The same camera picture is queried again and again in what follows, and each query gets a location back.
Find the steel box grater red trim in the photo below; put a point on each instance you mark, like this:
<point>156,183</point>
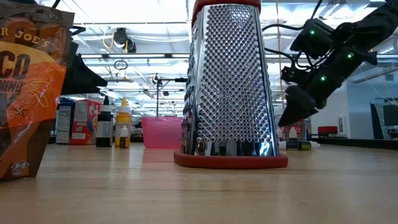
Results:
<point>233,93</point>

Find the small white dropper bottles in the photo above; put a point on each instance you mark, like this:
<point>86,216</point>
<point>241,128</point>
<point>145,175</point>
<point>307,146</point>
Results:
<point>124,138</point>

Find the blue Frosted Flakes cereal box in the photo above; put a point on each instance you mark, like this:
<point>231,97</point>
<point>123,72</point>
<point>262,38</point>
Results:
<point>63,121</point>

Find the black stand with boom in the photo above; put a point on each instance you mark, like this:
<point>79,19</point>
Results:
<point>157,93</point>

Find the black squeeze bottle white collar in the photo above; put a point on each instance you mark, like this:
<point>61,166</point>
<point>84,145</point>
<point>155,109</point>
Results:
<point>104,124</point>

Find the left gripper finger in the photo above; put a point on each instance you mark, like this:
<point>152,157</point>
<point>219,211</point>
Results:
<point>84,81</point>

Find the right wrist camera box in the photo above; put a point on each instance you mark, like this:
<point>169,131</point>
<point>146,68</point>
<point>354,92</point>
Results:
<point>312,39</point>

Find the black aluminium table frame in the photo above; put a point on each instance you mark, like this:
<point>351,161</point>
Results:
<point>357,143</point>

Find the red Froot Loops cereal box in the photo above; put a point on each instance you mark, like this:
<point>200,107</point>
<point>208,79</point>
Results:
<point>85,121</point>

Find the black ceiling-mounted device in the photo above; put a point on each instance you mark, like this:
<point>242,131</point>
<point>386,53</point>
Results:
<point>120,35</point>

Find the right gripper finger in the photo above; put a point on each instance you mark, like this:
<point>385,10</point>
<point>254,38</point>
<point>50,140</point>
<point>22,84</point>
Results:
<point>298,109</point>

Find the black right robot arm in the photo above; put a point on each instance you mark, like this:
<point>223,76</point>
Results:
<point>382,18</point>

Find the pink plastic bin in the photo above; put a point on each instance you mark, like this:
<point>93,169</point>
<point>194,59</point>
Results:
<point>161,132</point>

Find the orange brown taco seasoning packet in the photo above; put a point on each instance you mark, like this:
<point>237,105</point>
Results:
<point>28,93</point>

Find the red background box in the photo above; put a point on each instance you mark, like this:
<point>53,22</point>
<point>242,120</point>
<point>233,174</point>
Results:
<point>327,129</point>

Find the orange squeeze bottle white cap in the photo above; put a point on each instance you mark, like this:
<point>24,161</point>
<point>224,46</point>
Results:
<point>123,116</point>

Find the marker pen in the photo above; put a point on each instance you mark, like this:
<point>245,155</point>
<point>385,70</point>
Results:
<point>298,145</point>

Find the dark monitor screen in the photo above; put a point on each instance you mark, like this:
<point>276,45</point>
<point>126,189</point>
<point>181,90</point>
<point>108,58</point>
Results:
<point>388,119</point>

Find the red-lidded patterned spice jar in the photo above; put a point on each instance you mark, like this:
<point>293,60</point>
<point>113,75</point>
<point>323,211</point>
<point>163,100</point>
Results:
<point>303,129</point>

